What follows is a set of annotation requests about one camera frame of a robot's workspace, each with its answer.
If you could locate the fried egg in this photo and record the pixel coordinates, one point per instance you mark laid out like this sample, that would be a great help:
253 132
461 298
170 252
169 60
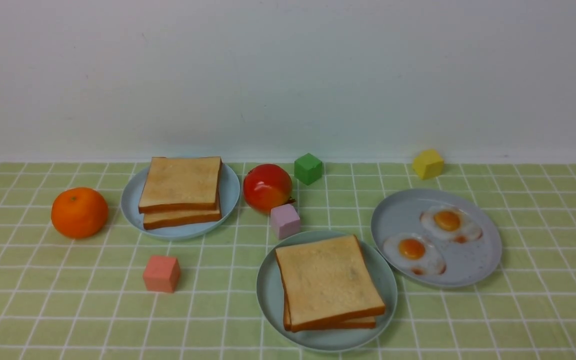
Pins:
414 253
449 224

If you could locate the front fried egg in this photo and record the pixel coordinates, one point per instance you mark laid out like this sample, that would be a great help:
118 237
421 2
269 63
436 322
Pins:
414 253

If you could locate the pink cube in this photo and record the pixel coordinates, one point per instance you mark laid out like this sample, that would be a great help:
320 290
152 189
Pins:
285 221

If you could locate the rear fried egg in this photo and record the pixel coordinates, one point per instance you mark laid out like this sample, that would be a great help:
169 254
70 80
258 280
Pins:
449 224

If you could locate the green checked tablecloth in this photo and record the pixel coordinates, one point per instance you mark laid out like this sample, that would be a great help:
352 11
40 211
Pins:
85 299

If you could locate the yellow cube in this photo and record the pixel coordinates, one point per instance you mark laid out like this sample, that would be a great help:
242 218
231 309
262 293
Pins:
428 164

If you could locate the grey egg plate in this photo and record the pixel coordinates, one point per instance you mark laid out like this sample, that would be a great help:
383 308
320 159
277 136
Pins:
467 263

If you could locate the teal centre plate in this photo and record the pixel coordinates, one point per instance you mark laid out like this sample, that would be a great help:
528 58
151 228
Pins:
270 297

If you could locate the salmon red cube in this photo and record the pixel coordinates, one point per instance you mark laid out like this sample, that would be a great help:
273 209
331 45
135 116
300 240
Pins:
162 274

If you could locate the red apple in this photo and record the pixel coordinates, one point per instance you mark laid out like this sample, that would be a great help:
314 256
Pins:
266 187

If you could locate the green cube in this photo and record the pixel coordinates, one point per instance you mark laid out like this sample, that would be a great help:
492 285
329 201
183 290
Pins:
308 169

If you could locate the light blue bread plate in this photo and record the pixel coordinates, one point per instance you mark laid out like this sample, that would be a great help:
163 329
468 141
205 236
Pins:
230 190

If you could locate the orange fruit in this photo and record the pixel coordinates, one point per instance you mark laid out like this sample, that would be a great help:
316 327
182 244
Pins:
79 212

